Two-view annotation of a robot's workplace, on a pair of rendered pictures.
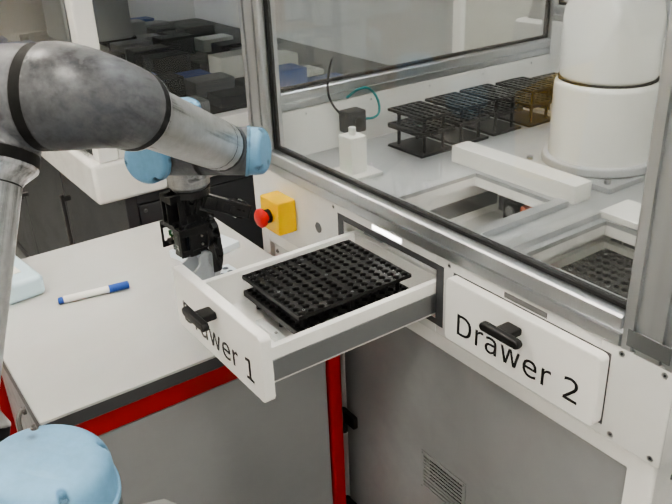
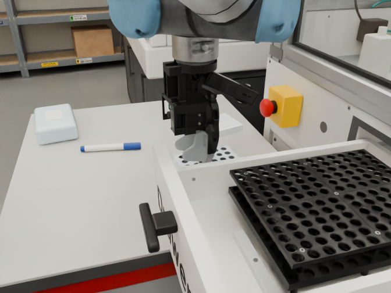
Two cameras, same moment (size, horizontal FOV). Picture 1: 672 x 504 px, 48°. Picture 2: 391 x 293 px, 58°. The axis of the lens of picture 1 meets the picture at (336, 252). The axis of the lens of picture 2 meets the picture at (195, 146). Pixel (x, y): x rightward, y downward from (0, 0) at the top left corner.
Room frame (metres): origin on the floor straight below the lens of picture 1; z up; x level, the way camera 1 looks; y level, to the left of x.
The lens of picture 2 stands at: (0.73, 0.07, 1.17)
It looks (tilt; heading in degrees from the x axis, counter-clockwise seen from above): 29 degrees down; 18
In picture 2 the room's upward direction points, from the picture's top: straight up
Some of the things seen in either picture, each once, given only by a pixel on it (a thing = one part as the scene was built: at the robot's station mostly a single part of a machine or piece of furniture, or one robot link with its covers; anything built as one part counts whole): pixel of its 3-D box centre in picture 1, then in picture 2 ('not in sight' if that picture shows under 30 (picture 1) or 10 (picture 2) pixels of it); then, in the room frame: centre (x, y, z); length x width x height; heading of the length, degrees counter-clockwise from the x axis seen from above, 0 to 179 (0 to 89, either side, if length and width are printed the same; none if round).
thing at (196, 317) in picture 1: (202, 316); (159, 224); (1.00, 0.21, 0.91); 0.07 x 0.04 x 0.01; 34
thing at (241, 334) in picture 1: (220, 328); (183, 240); (1.01, 0.18, 0.87); 0.29 x 0.02 x 0.11; 34
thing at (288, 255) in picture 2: (273, 295); (262, 209); (1.07, 0.10, 0.90); 0.18 x 0.02 x 0.01; 34
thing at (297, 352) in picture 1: (331, 292); (337, 214); (1.13, 0.01, 0.86); 0.40 x 0.26 x 0.06; 124
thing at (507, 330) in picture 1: (506, 332); not in sight; (0.92, -0.24, 0.91); 0.07 x 0.04 x 0.01; 34
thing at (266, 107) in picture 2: (263, 217); (268, 107); (1.44, 0.15, 0.88); 0.04 x 0.03 x 0.04; 34
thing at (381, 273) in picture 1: (326, 291); (331, 213); (1.13, 0.02, 0.87); 0.22 x 0.18 x 0.06; 124
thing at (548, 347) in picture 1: (517, 344); not in sight; (0.93, -0.26, 0.87); 0.29 x 0.02 x 0.11; 34
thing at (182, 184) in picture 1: (188, 175); (195, 47); (1.27, 0.25, 1.03); 0.08 x 0.08 x 0.05
